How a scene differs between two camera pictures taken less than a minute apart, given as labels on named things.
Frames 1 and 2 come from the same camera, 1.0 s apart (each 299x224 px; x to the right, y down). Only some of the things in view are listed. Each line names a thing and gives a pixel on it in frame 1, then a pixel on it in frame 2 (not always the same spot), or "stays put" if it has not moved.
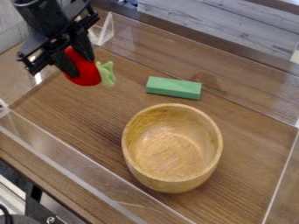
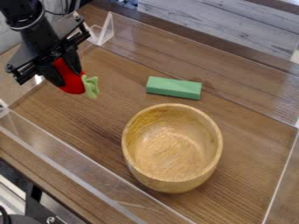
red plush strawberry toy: (88, 74) -> (72, 84)
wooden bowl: (171, 145) stays put
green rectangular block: (173, 87) stays put
